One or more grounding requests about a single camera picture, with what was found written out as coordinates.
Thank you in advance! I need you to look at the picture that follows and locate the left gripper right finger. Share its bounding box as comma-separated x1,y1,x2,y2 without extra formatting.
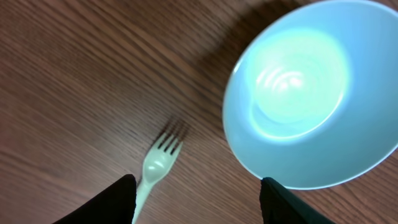
259,177,334,224

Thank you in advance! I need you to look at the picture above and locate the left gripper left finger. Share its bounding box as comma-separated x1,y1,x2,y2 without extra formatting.
55,174,137,224

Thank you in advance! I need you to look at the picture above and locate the light blue bowl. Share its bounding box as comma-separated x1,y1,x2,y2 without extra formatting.
223,1,397,190

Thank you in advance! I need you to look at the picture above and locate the white fork left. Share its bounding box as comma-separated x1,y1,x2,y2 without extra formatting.
131,133,183,224

